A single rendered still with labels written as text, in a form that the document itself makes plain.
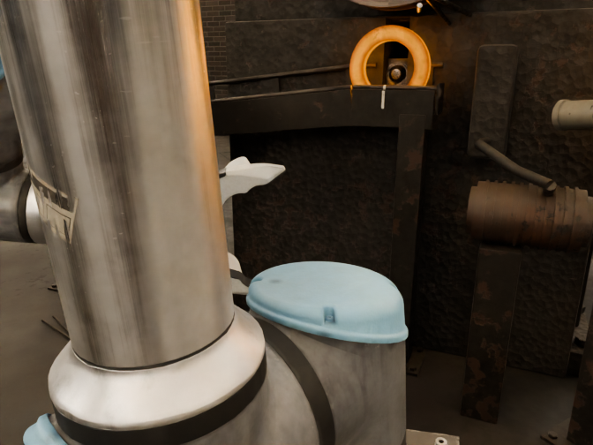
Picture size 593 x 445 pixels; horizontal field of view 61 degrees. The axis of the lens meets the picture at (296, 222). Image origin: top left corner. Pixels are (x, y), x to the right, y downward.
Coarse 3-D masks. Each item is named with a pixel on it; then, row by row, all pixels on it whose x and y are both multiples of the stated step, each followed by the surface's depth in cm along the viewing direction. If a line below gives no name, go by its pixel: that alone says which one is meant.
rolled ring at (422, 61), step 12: (372, 36) 115; (384, 36) 114; (396, 36) 113; (408, 36) 112; (360, 48) 117; (372, 48) 117; (408, 48) 113; (420, 48) 112; (360, 60) 118; (420, 60) 113; (360, 72) 119; (420, 72) 113; (360, 84) 119; (408, 84) 115; (420, 84) 114
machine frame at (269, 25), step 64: (256, 0) 137; (320, 0) 130; (448, 0) 118; (512, 0) 113; (576, 0) 109; (256, 64) 137; (320, 64) 130; (384, 64) 124; (448, 64) 117; (576, 64) 107; (320, 128) 134; (384, 128) 127; (448, 128) 121; (512, 128) 116; (256, 192) 148; (320, 192) 140; (384, 192) 132; (448, 192) 125; (256, 256) 154; (320, 256) 145; (384, 256) 137; (448, 256) 130; (576, 256) 118; (448, 320) 135; (576, 320) 135
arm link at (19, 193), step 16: (0, 176) 47; (16, 176) 48; (0, 192) 47; (16, 192) 48; (0, 208) 47; (16, 208) 47; (0, 224) 48; (16, 224) 48; (16, 240) 50; (32, 240) 50
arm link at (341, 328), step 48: (288, 288) 36; (336, 288) 36; (384, 288) 36; (288, 336) 32; (336, 336) 32; (384, 336) 33; (336, 384) 32; (384, 384) 35; (336, 432) 32; (384, 432) 36
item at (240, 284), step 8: (232, 256) 58; (232, 264) 57; (232, 272) 54; (240, 272) 54; (232, 280) 53; (240, 280) 53; (248, 280) 54; (232, 288) 54; (240, 288) 54; (248, 288) 54
